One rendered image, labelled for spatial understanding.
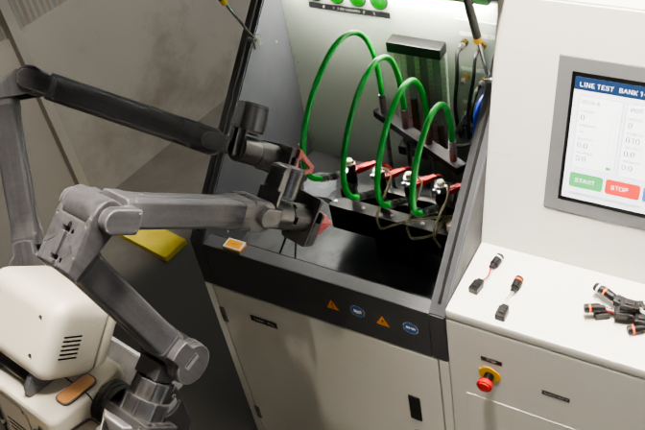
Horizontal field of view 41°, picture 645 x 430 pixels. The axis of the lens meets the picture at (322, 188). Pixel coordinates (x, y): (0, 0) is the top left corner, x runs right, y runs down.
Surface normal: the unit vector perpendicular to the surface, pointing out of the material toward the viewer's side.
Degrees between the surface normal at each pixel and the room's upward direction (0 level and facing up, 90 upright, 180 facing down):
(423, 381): 90
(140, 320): 91
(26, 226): 39
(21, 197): 50
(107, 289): 91
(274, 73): 90
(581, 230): 76
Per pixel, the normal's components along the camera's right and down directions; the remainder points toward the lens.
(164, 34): 0.78, 0.32
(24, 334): -0.55, -0.06
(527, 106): -0.50, 0.44
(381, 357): -0.47, 0.64
